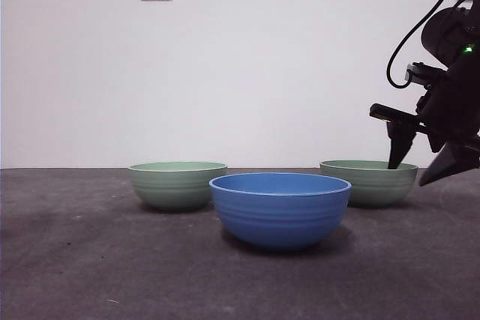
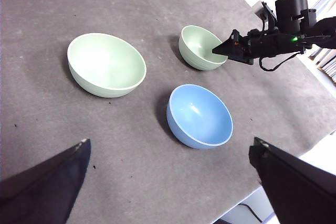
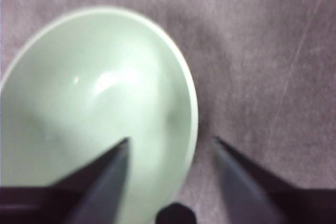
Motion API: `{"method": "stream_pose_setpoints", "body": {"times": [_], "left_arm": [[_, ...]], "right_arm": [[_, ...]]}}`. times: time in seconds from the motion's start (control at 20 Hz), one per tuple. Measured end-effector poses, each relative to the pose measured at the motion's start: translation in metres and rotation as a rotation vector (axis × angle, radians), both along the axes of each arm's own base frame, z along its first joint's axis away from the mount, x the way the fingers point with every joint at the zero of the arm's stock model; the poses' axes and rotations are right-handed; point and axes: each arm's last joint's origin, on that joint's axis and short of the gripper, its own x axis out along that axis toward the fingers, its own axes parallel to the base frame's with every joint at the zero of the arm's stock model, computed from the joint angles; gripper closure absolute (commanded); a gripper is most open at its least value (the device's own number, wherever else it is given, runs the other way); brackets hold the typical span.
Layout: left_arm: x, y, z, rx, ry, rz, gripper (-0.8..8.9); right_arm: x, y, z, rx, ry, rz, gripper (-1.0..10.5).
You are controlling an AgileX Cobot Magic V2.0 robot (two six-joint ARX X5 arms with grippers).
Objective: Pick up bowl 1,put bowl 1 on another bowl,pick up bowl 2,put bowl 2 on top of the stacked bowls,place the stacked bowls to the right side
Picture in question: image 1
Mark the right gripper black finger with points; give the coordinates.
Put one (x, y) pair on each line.
(399, 144)
(453, 162)

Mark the green ribbed bowl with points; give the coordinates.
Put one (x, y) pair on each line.
(375, 189)
(176, 189)

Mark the blue ribbed bowl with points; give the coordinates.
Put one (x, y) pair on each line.
(279, 219)

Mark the pale grey right wrist camera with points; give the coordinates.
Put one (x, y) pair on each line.
(410, 72)

